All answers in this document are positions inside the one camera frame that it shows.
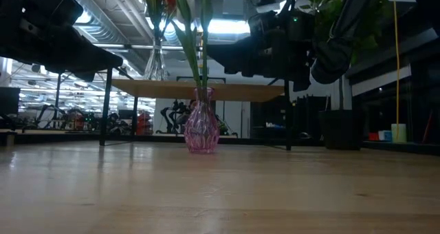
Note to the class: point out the red artificial tulip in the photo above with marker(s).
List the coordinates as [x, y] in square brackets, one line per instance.
[206, 20]

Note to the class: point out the clear glass vase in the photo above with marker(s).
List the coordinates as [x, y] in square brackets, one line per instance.
[155, 65]

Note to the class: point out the small red box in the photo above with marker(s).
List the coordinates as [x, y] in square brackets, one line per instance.
[373, 136]

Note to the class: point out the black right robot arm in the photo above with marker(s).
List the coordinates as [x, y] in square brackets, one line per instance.
[343, 48]

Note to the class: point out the white and blue box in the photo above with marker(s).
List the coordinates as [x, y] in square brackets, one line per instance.
[385, 136]

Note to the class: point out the dark shelving unit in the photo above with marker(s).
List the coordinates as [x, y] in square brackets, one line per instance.
[423, 106]

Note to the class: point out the purple glass vase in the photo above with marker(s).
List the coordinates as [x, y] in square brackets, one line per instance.
[201, 127]

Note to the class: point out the wooden shelf with black frame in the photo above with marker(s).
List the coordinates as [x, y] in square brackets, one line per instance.
[172, 88]

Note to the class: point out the pale green cup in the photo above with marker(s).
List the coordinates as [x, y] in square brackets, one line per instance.
[398, 133]

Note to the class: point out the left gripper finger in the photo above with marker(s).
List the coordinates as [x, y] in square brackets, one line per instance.
[79, 51]
[85, 76]

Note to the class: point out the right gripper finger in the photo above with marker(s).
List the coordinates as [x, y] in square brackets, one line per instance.
[227, 51]
[235, 67]

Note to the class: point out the long horizontal light bar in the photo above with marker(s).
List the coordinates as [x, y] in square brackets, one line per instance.
[137, 47]

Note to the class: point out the potted green plant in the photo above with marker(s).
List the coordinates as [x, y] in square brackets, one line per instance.
[338, 129]

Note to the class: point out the white artificial tulip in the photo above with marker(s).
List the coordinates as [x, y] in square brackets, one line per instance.
[187, 38]

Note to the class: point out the red artificial flower bunch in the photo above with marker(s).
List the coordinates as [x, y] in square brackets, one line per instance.
[170, 0]

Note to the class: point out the dark monitor screen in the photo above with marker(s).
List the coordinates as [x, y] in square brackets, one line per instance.
[9, 100]

